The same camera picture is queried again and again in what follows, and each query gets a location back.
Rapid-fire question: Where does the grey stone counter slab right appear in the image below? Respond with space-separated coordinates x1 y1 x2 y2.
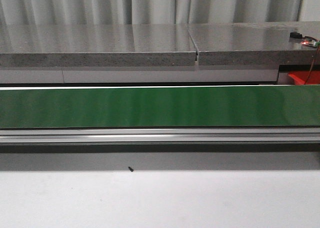
187 22 320 66

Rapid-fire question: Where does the grey stone counter slab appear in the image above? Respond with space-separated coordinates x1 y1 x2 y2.
187 22 320 66
0 25 196 67

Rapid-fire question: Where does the green conveyor belt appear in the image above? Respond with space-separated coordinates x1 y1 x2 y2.
0 85 320 129

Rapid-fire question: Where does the red plastic tray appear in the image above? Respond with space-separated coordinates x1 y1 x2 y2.
288 71 320 85

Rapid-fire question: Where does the grey stone counter slab left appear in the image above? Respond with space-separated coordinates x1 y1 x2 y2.
0 25 196 67

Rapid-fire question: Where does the small sensor circuit board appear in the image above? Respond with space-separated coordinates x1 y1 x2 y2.
289 32 320 48

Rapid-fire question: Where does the white pleated curtain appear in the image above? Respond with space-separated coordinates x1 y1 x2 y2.
0 0 320 26

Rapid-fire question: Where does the aluminium conveyor frame rail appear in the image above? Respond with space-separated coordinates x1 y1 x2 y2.
0 127 320 143

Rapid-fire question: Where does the red black sensor wire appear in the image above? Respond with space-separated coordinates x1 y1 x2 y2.
303 35 320 85

